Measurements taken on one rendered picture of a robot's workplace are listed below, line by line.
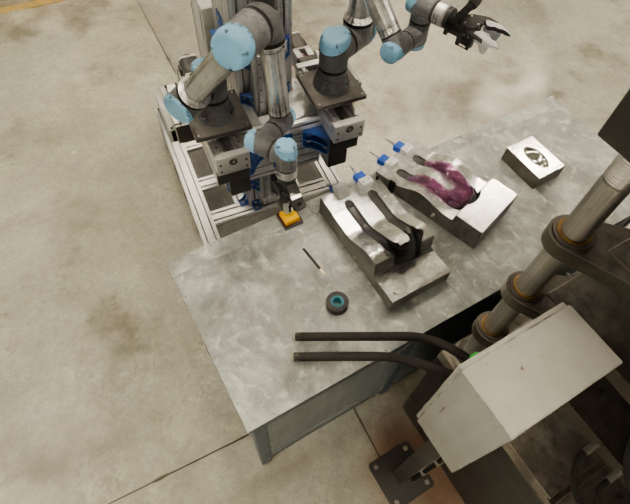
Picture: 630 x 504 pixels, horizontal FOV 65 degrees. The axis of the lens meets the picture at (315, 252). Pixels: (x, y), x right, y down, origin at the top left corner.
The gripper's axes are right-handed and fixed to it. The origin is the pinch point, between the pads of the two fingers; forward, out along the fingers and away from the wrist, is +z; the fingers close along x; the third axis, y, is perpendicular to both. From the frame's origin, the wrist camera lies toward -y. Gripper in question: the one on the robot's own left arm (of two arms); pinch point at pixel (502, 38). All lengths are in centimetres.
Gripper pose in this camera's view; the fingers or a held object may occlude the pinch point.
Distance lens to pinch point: 180.5
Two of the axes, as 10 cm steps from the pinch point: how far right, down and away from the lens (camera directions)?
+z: 7.5, 5.7, -3.2
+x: -6.6, 6.9, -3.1
